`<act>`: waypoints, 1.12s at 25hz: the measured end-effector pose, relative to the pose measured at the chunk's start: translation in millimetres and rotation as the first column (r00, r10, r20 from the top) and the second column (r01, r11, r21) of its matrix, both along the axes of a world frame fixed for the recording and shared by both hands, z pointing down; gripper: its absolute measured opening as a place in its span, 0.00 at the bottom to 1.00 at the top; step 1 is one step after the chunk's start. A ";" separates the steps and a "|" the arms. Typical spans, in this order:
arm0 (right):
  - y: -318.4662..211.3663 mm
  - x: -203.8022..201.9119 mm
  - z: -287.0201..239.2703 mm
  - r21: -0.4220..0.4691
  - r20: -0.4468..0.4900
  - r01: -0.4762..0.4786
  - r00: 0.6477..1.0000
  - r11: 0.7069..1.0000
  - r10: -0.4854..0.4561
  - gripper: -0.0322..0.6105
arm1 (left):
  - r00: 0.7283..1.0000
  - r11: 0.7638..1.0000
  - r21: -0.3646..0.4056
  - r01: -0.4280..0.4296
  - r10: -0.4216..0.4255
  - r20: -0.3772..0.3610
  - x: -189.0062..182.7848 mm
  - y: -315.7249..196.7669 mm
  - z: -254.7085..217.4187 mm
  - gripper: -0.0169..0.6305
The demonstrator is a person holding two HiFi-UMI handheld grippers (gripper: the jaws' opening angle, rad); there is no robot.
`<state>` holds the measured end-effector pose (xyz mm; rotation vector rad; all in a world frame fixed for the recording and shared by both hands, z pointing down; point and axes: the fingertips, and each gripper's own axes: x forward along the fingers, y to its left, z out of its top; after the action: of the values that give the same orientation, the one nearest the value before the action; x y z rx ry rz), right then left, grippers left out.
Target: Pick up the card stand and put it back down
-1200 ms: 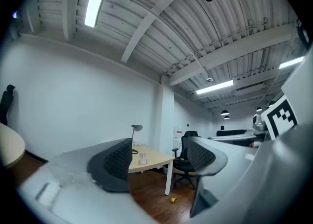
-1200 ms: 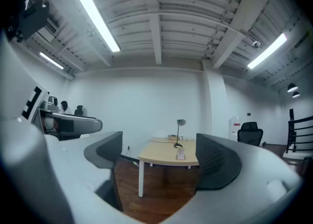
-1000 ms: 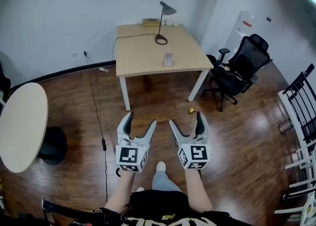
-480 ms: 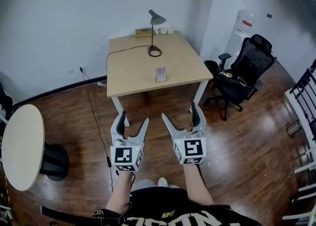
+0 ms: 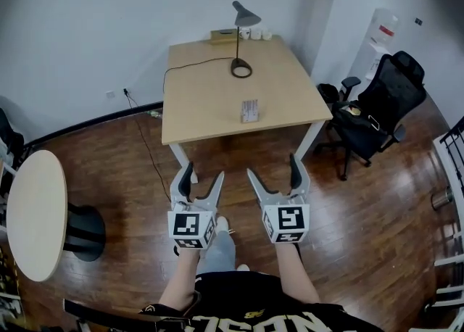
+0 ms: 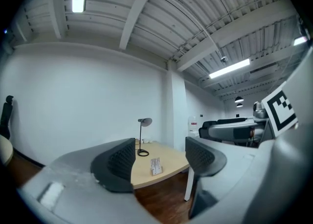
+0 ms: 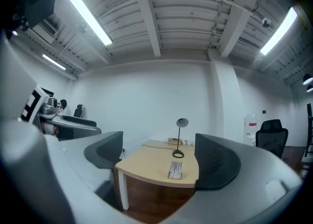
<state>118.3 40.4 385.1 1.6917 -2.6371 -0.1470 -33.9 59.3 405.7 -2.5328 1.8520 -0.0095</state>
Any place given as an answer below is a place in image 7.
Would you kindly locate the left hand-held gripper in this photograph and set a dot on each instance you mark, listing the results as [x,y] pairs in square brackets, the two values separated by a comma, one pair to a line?
[29,100]

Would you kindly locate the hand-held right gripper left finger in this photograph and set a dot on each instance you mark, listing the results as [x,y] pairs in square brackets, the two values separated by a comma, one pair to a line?
[80,166]

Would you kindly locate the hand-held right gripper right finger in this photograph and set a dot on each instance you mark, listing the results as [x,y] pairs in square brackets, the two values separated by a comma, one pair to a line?
[249,181]

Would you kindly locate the white card stand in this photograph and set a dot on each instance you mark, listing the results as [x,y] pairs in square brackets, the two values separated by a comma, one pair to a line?
[175,170]

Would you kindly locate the black high-back office chair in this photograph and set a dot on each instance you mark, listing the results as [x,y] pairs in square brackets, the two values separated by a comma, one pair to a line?
[78,111]

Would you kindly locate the black mesh office chair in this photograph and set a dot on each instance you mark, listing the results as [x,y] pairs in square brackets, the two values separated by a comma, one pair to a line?
[272,140]

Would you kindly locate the white water dispenser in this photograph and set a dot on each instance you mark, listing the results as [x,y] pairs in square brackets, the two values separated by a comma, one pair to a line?
[250,130]

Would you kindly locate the short ceiling tube light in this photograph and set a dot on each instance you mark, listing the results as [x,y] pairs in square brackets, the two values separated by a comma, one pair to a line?
[53,61]

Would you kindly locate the light wooden desk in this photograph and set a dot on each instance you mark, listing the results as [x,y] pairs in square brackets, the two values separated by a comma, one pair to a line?
[151,166]

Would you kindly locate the white mug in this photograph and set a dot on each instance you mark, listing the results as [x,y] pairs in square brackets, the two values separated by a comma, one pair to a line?
[183,141]
[189,142]

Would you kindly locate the black desk lamp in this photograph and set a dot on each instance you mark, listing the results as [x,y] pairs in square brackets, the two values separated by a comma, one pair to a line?
[179,142]

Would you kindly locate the ceiling air conditioner vent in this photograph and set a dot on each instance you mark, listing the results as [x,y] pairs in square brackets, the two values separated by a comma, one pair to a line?
[46,29]

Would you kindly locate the long ceiling tube light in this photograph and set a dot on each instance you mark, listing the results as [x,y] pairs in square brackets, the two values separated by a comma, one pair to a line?
[279,30]
[89,17]

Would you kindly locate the black pendant lamp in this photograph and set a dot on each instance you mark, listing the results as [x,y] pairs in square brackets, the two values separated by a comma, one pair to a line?
[310,88]
[307,78]

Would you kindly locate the black ceiling-mounted box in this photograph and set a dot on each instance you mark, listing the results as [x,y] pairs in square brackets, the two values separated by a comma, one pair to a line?
[41,6]

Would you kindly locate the white security camera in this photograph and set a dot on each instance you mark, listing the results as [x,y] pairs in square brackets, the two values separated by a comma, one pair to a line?
[265,22]

